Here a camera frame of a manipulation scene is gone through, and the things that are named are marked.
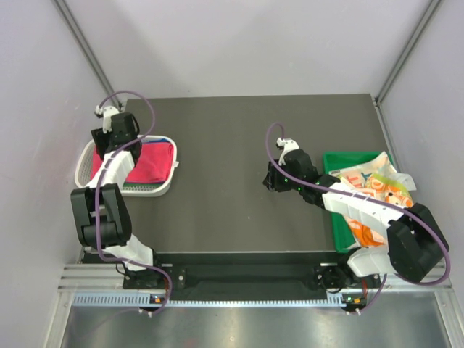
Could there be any pink microfiber towel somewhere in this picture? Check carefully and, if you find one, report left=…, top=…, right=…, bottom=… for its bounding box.
left=90, top=141, right=174, bottom=184

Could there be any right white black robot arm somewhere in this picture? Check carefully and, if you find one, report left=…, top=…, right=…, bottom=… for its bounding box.
left=263, top=145, right=450, bottom=287

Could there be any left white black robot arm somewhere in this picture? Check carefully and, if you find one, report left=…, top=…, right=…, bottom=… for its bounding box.
left=70, top=107, right=165, bottom=288

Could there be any blue folded towel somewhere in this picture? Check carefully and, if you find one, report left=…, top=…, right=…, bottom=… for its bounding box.
left=139, top=136, right=170, bottom=143

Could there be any white perforated basket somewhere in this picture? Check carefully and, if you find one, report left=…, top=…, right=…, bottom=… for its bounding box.
left=75, top=136, right=178, bottom=198

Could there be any orange white patterned towel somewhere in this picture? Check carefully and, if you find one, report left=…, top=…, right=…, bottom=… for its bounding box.
left=329, top=163, right=416, bottom=244

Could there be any green plastic tray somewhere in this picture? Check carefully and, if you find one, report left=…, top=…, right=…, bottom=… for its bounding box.
left=323, top=152, right=397, bottom=253

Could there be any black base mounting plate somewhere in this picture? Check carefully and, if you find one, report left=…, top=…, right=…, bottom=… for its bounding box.
left=122, top=263, right=381, bottom=291

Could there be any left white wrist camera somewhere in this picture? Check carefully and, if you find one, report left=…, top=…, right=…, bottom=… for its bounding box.
left=94, top=105, right=120, bottom=133

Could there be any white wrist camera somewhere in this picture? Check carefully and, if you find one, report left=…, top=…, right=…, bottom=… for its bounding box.
left=94, top=105, right=120, bottom=133
left=275, top=137, right=299, bottom=166

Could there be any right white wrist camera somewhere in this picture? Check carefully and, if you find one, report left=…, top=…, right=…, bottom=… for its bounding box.
left=275, top=137, right=299, bottom=166

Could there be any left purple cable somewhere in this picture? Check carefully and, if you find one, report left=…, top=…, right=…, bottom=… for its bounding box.
left=94, top=90, right=171, bottom=315

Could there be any purple cable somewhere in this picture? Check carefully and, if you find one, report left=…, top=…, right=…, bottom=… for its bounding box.
left=94, top=90, right=171, bottom=315
left=265, top=123, right=452, bottom=315

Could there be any white slotted cable duct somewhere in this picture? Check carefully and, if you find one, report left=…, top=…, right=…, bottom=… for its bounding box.
left=72, top=292, right=363, bottom=308

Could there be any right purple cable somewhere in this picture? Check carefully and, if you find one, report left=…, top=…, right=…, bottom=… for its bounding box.
left=265, top=123, right=452, bottom=315

